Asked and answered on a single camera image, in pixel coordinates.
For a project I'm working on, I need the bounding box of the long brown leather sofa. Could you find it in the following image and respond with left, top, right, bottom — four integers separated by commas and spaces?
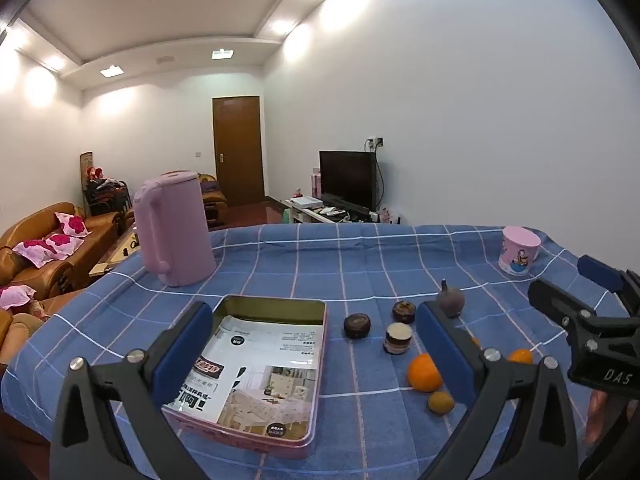
0, 202, 125, 301

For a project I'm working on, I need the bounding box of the large rough orange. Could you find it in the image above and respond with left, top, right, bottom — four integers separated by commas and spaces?
407, 353, 444, 393

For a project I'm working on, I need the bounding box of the small yellow-brown round fruit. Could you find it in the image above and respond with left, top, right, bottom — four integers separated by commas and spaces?
427, 391, 456, 417

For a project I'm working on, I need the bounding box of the pink floral pillow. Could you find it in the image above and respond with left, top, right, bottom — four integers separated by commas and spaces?
54, 212, 91, 237
0, 284, 37, 310
12, 233, 85, 267

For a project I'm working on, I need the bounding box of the television cable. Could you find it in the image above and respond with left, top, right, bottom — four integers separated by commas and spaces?
375, 149, 387, 211

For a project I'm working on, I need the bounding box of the black television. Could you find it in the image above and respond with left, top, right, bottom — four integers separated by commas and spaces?
319, 150, 377, 212

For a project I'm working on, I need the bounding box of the small cream-topped jar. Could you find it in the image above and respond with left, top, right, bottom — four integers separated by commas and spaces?
383, 322, 414, 356

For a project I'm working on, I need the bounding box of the brown wooden door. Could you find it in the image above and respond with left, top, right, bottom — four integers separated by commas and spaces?
212, 96, 265, 207

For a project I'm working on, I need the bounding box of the wooden coffee table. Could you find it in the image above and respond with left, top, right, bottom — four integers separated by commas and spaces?
88, 225, 139, 277

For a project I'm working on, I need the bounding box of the dark fruit with brown top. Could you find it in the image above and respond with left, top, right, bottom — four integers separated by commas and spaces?
392, 300, 418, 324

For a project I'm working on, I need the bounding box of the purple beetroot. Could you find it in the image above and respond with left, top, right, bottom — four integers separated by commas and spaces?
434, 279, 466, 319

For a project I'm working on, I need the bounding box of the pink electric kettle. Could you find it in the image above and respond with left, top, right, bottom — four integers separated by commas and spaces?
133, 170, 217, 288

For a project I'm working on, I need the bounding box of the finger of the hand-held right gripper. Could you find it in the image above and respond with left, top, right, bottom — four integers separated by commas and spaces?
577, 255, 640, 311
528, 277, 603, 333

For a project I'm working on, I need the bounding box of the person's right hand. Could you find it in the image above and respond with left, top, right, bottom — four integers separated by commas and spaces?
586, 389, 620, 447

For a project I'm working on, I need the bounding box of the printed paper leaflet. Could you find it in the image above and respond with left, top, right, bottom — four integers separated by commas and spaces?
172, 316, 321, 443

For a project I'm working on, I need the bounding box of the pink cartoon mug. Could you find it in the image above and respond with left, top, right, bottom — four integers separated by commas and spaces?
498, 226, 542, 277

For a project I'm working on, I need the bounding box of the pink metal tin box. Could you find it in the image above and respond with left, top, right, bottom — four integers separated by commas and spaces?
161, 294, 328, 460

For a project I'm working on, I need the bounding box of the television stand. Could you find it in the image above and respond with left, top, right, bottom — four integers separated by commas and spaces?
281, 197, 402, 227

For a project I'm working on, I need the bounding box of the brown leather armchair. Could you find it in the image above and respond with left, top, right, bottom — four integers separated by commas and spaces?
197, 173, 229, 212

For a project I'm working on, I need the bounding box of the blue checkered tablecloth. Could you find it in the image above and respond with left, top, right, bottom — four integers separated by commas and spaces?
1, 224, 637, 480

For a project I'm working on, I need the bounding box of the dark round fruit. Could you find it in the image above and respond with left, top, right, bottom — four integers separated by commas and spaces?
343, 313, 371, 341

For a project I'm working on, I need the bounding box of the dark cart with clothes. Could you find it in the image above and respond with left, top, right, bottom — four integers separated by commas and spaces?
84, 177, 133, 217

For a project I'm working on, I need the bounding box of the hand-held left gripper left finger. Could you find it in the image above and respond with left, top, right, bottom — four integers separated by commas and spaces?
50, 301, 213, 480

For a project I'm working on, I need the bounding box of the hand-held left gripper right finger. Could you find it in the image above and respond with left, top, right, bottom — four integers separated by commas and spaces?
416, 301, 581, 480

